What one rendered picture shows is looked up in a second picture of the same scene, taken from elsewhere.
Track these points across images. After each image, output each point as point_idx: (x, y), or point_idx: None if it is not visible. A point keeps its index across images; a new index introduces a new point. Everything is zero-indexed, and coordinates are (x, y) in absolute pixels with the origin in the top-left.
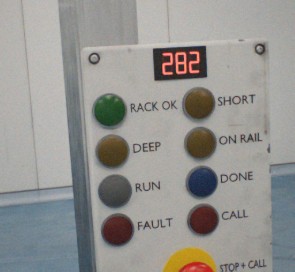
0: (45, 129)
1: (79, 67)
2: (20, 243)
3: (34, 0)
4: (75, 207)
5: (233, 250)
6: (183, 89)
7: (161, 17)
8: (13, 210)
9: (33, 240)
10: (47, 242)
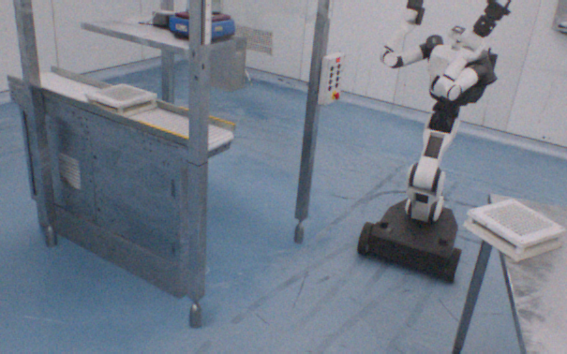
0: None
1: (318, 59)
2: None
3: None
4: (168, 99)
5: (337, 90)
6: (337, 64)
7: None
8: None
9: (6, 142)
10: (22, 141)
